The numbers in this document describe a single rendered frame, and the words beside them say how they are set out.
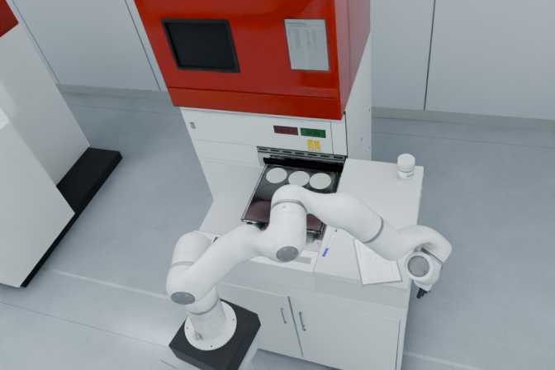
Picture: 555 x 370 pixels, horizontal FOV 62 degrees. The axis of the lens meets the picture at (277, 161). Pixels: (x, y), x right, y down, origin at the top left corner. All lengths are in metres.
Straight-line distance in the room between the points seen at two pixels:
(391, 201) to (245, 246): 0.86
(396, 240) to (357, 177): 0.79
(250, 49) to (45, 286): 2.29
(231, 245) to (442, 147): 2.56
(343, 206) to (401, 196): 0.83
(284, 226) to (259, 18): 0.87
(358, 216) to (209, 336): 0.79
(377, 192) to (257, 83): 0.69
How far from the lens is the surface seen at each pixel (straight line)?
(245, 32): 1.83
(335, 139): 2.10
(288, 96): 1.94
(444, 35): 3.45
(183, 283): 1.40
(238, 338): 1.76
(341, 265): 1.79
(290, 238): 1.19
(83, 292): 3.33
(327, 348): 2.36
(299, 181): 2.16
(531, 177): 3.56
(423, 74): 3.62
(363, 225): 1.23
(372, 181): 2.05
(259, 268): 1.88
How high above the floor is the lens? 2.47
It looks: 44 degrees down
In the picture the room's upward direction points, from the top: 11 degrees counter-clockwise
